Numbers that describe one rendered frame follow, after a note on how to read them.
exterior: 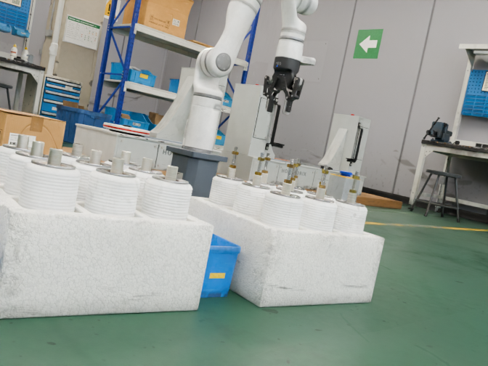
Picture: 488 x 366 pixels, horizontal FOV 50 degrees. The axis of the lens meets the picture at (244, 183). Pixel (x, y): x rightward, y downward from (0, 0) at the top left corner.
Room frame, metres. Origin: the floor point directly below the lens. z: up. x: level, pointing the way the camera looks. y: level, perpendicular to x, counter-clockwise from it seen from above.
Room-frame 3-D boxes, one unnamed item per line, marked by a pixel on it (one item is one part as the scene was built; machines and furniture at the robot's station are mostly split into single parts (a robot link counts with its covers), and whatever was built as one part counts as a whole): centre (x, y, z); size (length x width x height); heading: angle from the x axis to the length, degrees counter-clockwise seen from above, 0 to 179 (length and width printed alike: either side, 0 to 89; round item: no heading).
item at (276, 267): (1.42, -0.13, 0.09); 0.39 x 0.39 x 0.18; 37
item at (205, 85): (1.66, 0.17, 0.54); 0.09 x 0.09 x 0.17; 34
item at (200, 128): (1.66, 0.17, 0.39); 0.09 x 0.09 x 0.17; 44
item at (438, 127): (5.51, -1.91, 0.87); 0.41 x 0.17 x 0.25; 134
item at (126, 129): (3.39, 0.82, 0.29); 0.30 x 0.30 x 0.06
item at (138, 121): (6.33, 1.55, 0.36); 0.50 x 0.38 x 0.21; 45
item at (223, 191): (1.44, 0.04, 0.16); 0.10 x 0.10 x 0.18
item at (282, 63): (1.51, -0.05, 0.57); 0.08 x 0.08 x 0.09
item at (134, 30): (6.82, 1.12, 1.10); 1.89 x 0.64 x 2.20; 134
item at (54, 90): (6.42, 2.52, 0.35); 0.59 x 0.47 x 0.69; 44
